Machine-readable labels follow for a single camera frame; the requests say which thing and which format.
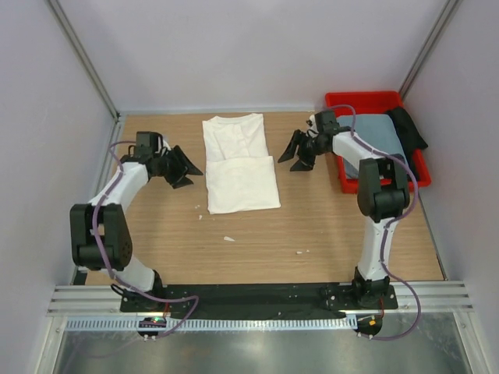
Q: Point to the left aluminium frame post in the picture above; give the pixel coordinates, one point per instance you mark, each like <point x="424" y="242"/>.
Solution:
<point x="76" y="45"/>

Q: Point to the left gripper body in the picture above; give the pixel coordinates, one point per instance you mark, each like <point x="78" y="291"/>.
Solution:
<point x="169" y="166"/>

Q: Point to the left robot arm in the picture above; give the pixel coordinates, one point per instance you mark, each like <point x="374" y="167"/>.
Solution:
<point x="100" y="236"/>

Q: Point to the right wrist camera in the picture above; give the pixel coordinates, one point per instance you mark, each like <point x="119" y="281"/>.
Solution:
<point x="311" y="122"/>

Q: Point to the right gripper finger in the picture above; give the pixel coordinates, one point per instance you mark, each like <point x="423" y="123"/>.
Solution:
<point x="304" y="163"/>
<point x="290" y="151"/>

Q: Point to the red plastic bin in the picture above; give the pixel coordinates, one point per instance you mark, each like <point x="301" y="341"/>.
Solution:
<point x="378" y="102"/>

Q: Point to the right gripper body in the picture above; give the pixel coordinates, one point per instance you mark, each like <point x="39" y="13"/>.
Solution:
<point x="309" y="148"/>

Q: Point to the slotted cable duct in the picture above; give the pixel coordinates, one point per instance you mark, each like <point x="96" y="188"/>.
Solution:
<point x="155" y="324"/>

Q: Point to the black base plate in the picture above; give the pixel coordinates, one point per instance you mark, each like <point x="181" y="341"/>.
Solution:
<point x="258" y="301"/>

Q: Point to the right aluminium frame post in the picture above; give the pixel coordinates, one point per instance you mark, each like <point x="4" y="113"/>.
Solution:
<point x="436" y="32"/>

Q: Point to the white t shirt red print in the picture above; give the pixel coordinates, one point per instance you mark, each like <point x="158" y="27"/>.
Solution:
<point x="240" y="173"/>

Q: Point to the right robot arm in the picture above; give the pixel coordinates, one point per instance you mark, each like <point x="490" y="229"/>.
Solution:
<point x="382" y="194"/>

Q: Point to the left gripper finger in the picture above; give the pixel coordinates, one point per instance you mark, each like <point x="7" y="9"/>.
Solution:
<point x="179" y="180"/>
<point x="191" y="169"/>

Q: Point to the aluminium frame post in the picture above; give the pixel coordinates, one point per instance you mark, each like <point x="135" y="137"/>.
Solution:
<point x="436" y="32"/>
<point x="76" y="45"/>

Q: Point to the grey folded t shirt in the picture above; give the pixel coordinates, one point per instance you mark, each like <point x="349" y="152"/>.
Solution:
<point x="379" y="131"/>

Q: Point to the black t shirt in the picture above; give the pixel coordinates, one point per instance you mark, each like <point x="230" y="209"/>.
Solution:
<point x="406" y="130"/>

